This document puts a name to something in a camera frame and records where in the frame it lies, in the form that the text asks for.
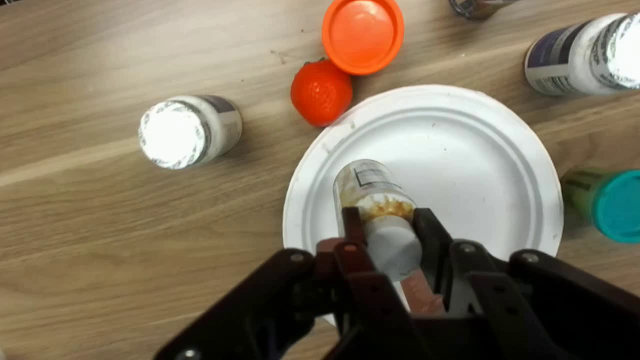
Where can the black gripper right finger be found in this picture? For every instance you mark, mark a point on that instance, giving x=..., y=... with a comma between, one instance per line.
x=532, y=306

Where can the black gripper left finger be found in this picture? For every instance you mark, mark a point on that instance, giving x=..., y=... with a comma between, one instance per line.
x=313, y=306

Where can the small white cap bottle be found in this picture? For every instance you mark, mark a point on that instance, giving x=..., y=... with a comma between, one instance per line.
x=377, y=201

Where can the green bottle teal lid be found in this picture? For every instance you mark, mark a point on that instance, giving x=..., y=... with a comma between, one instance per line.
x=613, y=207

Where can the white bottle dark label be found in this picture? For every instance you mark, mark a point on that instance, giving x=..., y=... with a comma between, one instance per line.
x=181, y=132

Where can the small green cap bottle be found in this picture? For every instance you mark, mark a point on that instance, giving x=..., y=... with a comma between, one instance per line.
x=581, y=56

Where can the white paper plate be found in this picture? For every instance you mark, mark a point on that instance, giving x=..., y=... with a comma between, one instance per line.
x=466, y=167

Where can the orange lid container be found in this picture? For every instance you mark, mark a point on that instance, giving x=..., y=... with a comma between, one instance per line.
x=363, y=32

